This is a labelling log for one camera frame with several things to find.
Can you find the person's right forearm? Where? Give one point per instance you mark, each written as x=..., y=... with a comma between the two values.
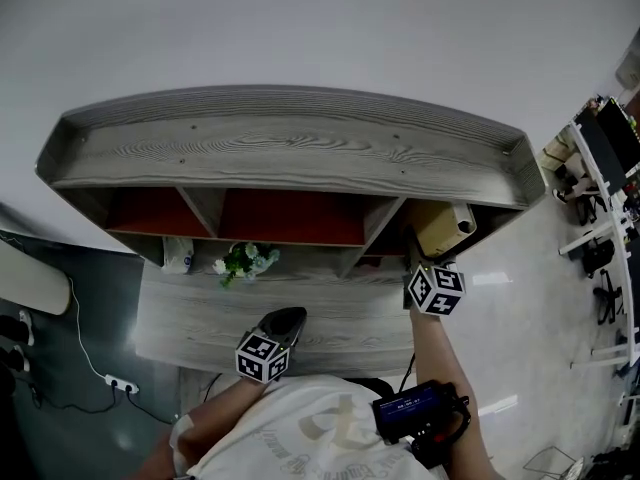
x=440, y=348

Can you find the black monitor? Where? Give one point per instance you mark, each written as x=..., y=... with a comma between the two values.
x=622, y=125

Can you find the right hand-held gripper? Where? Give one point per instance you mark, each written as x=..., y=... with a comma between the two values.
x=435, y=290

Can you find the black backpack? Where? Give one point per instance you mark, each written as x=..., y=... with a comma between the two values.
x=597, y=257

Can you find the beige book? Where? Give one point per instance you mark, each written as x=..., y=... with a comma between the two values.
x=440, y=228

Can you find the grey wood-grain table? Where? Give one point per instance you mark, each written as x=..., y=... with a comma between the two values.
x=200, y=318

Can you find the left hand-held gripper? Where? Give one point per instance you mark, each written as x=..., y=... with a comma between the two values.
x=262, y=358

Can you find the white power strip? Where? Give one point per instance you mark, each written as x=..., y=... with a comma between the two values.
x=121, y=383

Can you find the person's black shorts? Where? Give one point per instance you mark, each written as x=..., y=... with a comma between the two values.
x=370, y=384

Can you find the black office chair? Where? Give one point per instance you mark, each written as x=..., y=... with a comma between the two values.
x=607, y=295

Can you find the grey wooden shelf desk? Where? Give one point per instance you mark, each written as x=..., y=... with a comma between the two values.
x=280, y=153

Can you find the person's left forearm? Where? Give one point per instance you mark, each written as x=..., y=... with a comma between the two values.
x=220, y=408

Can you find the grey wall electrical box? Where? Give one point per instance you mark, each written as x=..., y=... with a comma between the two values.
x=630, y=68

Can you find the white curved plastic object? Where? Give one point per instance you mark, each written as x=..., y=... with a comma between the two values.
x=30, y=280

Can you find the black desk partition panel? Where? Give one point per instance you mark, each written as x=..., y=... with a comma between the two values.
x=602, y=150

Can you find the long white office desk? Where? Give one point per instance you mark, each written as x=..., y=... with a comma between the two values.
x=585, y=240

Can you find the person's white t-shirt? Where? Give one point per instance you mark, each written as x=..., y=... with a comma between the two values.
x=300, y=428

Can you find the white flowers in pot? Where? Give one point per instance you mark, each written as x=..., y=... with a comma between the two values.
x=245, y=260

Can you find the cardboard box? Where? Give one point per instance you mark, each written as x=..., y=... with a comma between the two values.
x=557, y=153

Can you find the white tissue packet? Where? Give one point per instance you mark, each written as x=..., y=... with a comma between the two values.
x=177, y=258

